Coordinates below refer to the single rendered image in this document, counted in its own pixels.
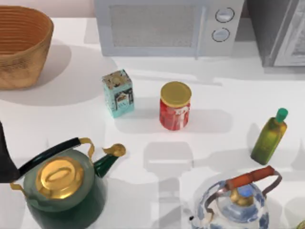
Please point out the red jar with gold lid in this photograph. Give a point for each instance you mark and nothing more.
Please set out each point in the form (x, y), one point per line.
(175, 107)

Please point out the teal tea tin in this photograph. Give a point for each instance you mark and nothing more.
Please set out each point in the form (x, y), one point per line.
(118, 94)

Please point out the pale microwave oven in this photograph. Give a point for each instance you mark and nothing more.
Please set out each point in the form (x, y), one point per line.
(152, 28)

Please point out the round microwave knob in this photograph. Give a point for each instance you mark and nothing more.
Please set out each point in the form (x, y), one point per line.
(220, 34)
(224, 14)

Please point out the dark green kettle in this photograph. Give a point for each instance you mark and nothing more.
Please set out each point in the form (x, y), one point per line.
(66, 188)

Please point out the green bottle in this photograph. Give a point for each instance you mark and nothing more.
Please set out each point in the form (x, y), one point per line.
(269, 140)

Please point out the blue and white kettle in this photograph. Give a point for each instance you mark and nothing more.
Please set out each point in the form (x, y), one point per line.
(236, 205)

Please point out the woven wicker basket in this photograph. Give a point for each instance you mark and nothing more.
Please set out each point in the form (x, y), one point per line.
(21, 47)

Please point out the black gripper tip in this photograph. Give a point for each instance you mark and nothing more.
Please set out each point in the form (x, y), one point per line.
(6, 162)

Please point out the yellow-green round object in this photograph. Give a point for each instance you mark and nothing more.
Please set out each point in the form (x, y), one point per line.
(301, 225)

